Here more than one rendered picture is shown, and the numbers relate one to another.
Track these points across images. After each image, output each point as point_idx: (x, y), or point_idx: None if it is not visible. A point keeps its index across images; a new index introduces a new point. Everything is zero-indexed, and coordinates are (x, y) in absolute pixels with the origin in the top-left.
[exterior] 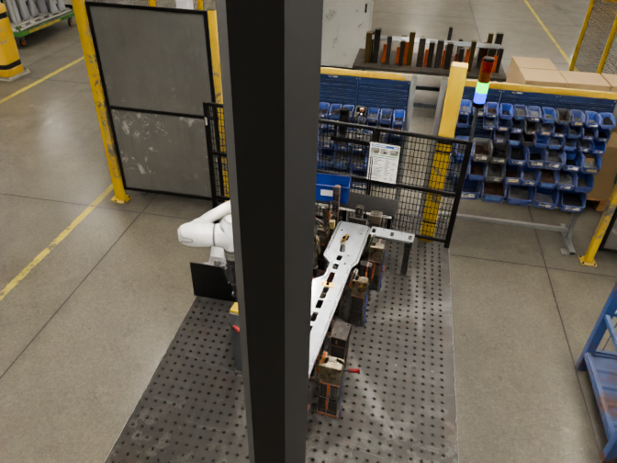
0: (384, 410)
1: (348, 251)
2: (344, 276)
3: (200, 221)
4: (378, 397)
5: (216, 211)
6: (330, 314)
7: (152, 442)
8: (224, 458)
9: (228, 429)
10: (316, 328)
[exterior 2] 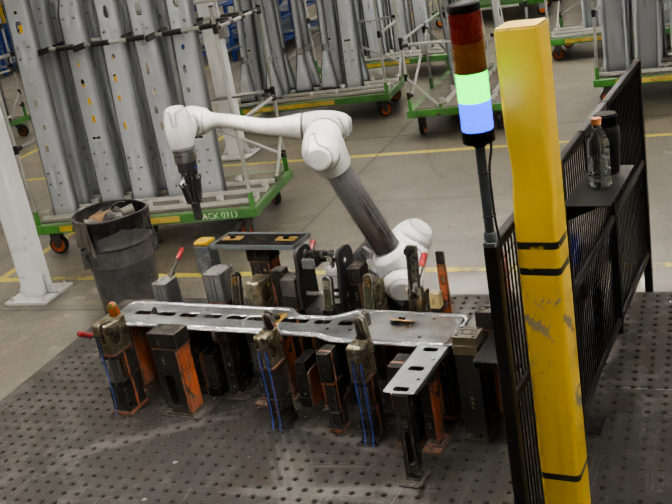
0: (102, 450)
1: None
2: (294, 330)
3: (191, 107)
4: (126, 445)
5: (231, 117)
6: (210, 326)
7: None
8: None
9: None
10: (188, 319)
